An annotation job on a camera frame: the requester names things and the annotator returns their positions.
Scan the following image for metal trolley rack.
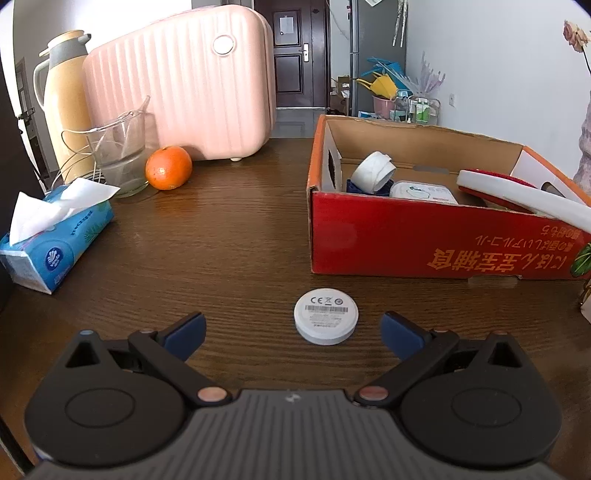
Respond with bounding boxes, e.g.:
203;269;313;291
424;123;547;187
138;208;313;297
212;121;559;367
394;95;441;126

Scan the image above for yellow plastic hangers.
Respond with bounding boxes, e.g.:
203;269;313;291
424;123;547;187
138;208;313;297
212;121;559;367
358;74;399;100

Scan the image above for red and white lint brush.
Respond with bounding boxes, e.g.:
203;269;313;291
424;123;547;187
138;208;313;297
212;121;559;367
456;169;591;219

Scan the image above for grey refrigerator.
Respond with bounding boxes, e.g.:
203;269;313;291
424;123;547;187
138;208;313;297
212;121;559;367
348;0;407;118

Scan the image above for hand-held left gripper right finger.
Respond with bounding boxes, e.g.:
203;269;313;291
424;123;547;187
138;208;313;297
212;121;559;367
353;311;527;409

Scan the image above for dark blue object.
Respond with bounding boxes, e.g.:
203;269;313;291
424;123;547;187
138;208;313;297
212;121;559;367
346;179;391;197

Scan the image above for clear glass beaker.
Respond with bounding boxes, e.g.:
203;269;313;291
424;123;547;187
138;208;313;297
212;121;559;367
85;96;153;199

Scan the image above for pink twisted vase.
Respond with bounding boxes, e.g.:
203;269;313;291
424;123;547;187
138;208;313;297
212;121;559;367
573;124;591;195

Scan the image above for small dried pink rose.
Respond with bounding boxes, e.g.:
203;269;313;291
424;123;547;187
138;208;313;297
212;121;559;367
562;20;591;75

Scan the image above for dark brown entrance door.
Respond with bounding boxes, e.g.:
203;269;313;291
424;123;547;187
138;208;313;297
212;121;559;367
270;0;319;109

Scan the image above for white rectangular plastic container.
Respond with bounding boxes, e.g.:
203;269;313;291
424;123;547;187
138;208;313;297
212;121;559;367
389;180;459;205

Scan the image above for white round disc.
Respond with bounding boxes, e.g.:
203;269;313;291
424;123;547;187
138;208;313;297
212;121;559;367
294;287;359;346

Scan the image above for blue plastic hangers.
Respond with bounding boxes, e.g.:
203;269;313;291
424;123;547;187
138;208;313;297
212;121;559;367
367;56;407;81

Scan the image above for blue tissue pack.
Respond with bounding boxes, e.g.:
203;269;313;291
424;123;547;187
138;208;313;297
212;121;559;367
0;178;122;295

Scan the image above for white tape roll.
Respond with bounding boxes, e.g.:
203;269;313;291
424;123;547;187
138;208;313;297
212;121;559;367
351;151;398;193

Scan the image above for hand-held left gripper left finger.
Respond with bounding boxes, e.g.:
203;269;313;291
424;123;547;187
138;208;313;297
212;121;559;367
66;312;233;409

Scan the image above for yellow thermos jug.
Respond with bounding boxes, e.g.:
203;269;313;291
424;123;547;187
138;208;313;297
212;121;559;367
33;30;95;185

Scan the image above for pink basket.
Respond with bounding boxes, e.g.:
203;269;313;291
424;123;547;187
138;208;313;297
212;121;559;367
372;95;398;120

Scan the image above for pink ribbed suitcase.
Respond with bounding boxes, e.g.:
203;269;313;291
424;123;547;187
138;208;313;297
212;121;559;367
82;4;278;162

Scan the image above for small brown cardboard box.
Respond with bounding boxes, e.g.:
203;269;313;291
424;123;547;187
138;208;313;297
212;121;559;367
330;76;352;114

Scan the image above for orange-red cardboard box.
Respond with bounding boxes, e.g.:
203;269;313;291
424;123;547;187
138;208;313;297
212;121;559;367
307;114;591;281

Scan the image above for white hanging umbrella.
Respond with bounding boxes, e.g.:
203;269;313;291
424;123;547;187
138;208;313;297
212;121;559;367
392;0;409;47

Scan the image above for clear plastic hangers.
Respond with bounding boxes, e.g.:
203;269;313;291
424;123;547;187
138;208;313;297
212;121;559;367
406;51;446;97

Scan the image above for orange fruit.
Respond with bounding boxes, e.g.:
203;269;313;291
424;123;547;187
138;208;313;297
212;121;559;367
145;145;193;191

